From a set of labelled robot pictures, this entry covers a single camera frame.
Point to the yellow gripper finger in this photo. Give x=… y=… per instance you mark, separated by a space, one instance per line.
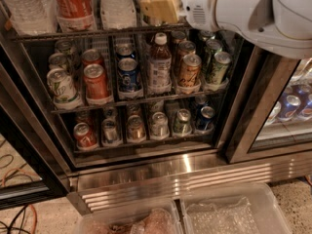
x=162 y=10

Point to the red soda can front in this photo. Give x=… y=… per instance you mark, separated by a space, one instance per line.
x=95 y=79

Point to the white green soda can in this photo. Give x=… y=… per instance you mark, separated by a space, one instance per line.
x=61 y=85

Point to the small blue can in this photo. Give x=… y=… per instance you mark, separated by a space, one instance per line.
x=204 y=118

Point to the fridge door frame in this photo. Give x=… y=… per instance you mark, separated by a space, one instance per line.
x=258 y=81

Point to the small silver can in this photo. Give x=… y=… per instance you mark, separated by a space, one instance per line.
x=110 y=131

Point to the small gold can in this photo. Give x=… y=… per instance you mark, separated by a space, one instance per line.
x=135 y=127

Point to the small white can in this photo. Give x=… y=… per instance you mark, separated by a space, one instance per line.
x=159 y=125

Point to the clear water bottle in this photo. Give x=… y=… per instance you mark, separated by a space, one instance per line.
x=33 y=17

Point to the left clear plastic bin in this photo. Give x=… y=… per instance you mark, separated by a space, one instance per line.
x=153 y=216

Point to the small red can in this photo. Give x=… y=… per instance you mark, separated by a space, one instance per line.
x=84 y=135

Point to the orange soda can front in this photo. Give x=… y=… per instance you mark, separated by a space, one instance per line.
x=189 y=69

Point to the steel fridge grille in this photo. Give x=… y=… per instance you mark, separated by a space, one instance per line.
x=120 y=185

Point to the small green can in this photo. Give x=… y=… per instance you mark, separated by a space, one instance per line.
x=182 y=121

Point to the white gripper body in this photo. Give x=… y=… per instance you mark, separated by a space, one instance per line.
x=197 y=4

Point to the clear plastic bin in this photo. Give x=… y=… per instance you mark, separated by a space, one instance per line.
x=153 y=216
x=249 y=208

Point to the right clear plastic bin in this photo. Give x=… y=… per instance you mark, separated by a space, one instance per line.
x=249 y=208

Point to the red cola bottle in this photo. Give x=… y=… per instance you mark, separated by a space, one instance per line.
x=76 y=15

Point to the green white can front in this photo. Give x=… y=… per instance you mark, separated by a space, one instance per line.
x=218 y=67

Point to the blue soda can front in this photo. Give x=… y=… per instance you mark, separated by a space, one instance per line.
x=128 y=75

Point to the blue pepsi can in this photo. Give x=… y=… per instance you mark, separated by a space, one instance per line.
x=289 y=105

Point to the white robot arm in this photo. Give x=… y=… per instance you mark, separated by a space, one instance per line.
x=282 y=27

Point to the brown tea bottle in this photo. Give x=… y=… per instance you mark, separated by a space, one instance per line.
x=160 y=60

